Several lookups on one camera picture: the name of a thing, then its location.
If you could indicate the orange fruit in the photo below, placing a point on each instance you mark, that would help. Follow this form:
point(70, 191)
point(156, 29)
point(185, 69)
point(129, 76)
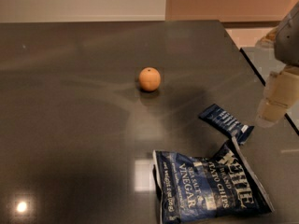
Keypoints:
point(149, 79)

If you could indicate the small dark blue snack packet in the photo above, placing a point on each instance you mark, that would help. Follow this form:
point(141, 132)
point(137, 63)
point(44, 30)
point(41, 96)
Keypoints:
point(226, 123)

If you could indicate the blue Kettle chips bag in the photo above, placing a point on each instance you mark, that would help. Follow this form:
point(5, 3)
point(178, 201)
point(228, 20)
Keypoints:
point(196, 188)

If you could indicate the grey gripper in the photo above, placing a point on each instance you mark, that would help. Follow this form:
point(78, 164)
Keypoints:
point(288, 41)

